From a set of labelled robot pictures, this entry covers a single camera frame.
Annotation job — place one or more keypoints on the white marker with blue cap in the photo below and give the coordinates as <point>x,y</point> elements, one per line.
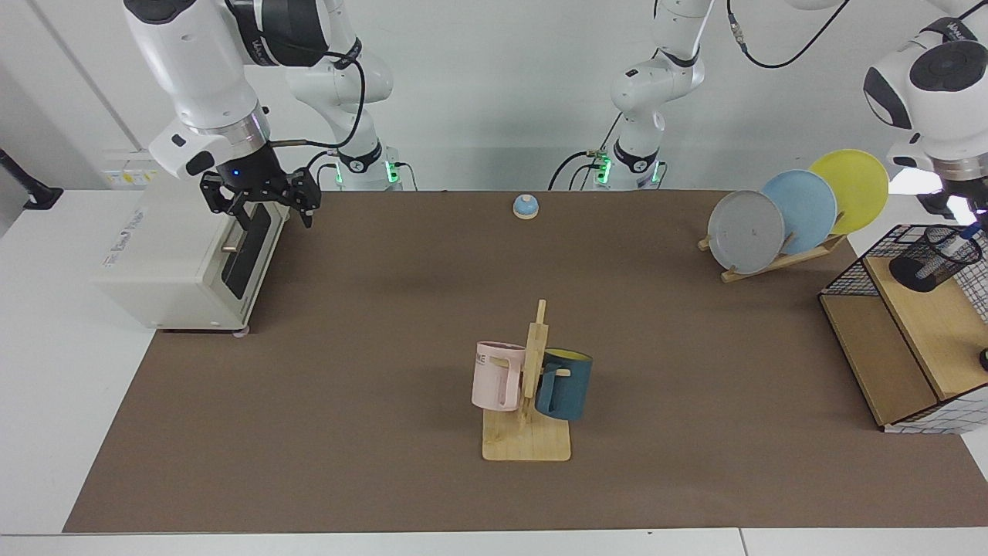
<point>961,243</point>

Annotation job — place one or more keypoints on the black mesh pen holder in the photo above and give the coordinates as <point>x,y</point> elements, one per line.
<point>915,272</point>

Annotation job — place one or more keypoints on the pale toaster oven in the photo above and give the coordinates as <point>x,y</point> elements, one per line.
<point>170,262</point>

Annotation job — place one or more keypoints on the yellow plate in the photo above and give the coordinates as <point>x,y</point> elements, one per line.
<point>861,189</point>

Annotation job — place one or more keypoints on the white socket box yellow labels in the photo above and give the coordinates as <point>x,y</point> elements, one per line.
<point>131,166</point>

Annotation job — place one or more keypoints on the light blue plate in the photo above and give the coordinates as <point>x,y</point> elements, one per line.
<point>806,208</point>

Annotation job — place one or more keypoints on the wooden plate rack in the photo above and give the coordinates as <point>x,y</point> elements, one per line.
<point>772,264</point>

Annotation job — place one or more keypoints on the small blue round bell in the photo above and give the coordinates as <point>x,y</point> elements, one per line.
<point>525,205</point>

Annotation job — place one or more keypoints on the brown table cloth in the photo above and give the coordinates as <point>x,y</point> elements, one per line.
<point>347,432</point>

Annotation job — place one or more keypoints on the grey plate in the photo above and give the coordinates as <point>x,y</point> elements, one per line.
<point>745,232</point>

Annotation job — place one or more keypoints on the pink cup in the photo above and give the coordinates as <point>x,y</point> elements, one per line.
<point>490,378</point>

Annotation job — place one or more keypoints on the dark blue cup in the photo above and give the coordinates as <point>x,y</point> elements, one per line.
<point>571,386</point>

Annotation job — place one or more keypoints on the wooden cup stand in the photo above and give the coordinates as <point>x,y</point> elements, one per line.
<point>526,444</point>

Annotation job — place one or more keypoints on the black clamp mount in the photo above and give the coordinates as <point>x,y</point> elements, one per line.
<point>35,197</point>
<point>934,207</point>

